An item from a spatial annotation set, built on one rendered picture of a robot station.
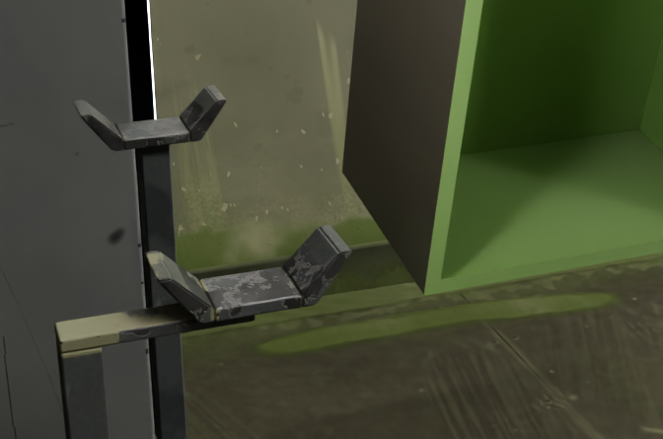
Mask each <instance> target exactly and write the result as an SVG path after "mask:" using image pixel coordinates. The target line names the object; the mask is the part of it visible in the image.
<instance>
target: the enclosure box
mask: <svg viewBox="0 0 663 439"><path fill-rule="evenodd" d="M342 173H343V174H344V176H345V177H346V179H347V180H348V182H349V183H350V185H351V186H352V188H353V189H354V191H355V192H356V194H357V195H358V197H359V198H360V200H361V201H362V203H363V204H364V206H365V207H366V209H367V210H368V212H369V213H370V215H371V216H372V218H373V219H374V221H375V222H376V224H377V225H378V227H379V228H380V230H381V231H382V233H383V234H384V236H385V237H386V239H387V240H388V242H389V243H390V245H391V246H392V248H393V249H394V251H395V252H396V254H397V255H398V257H399V258H400V260H401V261H402V263H403V264H404V266H405V268H406V269H407V271H408V272H409V274H410V275H411V277H412V278H413V280H414V281H415V283H416V284H417V286H418V287H419V289H420V290H421V292H422V293H423V295H431V294H436V293H442V292H447V291H453V290H458V289H464V288H469V287H475V286H480V285H484V284H490V283H495V282H501V281H506V280H512V279H517V278H523V277H528V276H534V275H539V274H545V273H550V272H555V271H561V270H566V269H571V268H576V267H582V266H587V265H593V264H598V263H604V262H609V261H615V260H620V259H625V258H631V257H636V256H646V255H652V254H657V253H663V0H357V9H356V20H355V31H354V42H353V52H352V63H351V74H350V85H349V97H348V108H347V119H346V129H345V140H344V151H343V162H342Z"/></svg>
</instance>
